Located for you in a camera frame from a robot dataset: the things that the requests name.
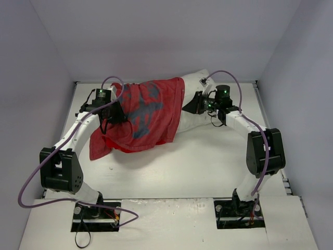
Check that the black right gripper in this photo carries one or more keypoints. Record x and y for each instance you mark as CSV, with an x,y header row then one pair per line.
x,y
196,102

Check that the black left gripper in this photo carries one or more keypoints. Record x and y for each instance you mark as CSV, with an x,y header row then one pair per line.
x,y
117,114

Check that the white pillow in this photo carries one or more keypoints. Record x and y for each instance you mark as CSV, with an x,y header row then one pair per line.
x,y
189,118

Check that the red printed pillowcase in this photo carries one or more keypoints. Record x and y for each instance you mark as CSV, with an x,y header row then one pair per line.
x,y
153,111

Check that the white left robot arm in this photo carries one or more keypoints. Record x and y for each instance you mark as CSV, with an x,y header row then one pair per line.
x,y
61,170

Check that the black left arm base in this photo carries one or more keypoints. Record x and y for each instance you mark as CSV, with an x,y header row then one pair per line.
x,y
94,219

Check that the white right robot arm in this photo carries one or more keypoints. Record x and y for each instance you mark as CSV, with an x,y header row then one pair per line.
x,y
265,154

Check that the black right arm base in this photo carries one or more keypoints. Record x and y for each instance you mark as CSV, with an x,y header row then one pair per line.
x,y
232,213

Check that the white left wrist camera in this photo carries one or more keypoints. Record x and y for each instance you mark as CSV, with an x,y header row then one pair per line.
x,y
116,91

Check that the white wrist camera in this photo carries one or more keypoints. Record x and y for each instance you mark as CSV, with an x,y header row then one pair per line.
x,y
116,91
207,84

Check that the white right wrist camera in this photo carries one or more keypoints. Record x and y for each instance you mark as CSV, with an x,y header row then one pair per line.
x,y
207,84

